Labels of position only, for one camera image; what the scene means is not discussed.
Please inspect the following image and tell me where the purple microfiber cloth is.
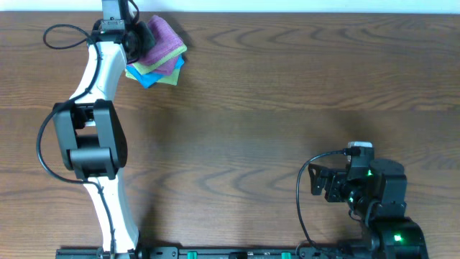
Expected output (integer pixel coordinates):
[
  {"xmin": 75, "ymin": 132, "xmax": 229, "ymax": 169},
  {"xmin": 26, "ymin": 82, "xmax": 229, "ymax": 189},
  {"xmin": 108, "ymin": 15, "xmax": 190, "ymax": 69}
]
[{"xmin": 139, "ymin": 15, "xmax": 185, "ymax": 65}]

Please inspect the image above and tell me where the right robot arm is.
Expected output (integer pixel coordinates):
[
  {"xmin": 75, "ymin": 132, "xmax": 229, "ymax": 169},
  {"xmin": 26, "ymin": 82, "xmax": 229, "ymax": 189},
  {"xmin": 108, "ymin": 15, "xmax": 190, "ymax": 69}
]
[{"xmin": 299, "ymin": 142, "xmax": 428, "ymax": 258}]

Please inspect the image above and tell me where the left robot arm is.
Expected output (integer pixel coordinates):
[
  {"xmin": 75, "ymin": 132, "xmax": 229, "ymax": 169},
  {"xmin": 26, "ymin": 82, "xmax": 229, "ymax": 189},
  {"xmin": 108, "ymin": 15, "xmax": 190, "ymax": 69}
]
[{"xmin": 46, "ymin": 0, "xmax": 155, "ymax": 258}]

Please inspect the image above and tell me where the top green folded cloth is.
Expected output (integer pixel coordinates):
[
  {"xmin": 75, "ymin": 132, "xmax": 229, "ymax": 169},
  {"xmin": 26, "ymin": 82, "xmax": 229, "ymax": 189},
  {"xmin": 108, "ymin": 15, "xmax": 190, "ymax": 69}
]
[{"xmin": 137, "ymin": 43, "xmax": 188, "ymax": 65}]

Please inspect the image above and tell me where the purple folded cloth in stack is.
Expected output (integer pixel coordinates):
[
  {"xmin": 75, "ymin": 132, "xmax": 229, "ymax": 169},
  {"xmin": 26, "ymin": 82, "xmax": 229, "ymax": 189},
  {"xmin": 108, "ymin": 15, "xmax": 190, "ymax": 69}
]
[{"xmin": 127, "ymin": 55, "xmax": 181, "ymax": 76}]

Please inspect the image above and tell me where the blue folded cloth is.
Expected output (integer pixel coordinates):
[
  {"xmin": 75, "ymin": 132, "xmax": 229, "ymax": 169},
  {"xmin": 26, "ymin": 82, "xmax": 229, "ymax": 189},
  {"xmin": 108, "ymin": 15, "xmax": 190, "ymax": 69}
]
[{"xmin": 125, "ymin": 55, "xmax": 185, "ymax": 88}]

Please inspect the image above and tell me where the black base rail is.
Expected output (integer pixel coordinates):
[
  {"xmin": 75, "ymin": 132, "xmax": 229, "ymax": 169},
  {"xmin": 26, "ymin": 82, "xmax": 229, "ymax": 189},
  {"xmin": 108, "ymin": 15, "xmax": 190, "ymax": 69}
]
[{"xmin": 55, "ymin": 245, "xmax": 364, "ymax": 259}]

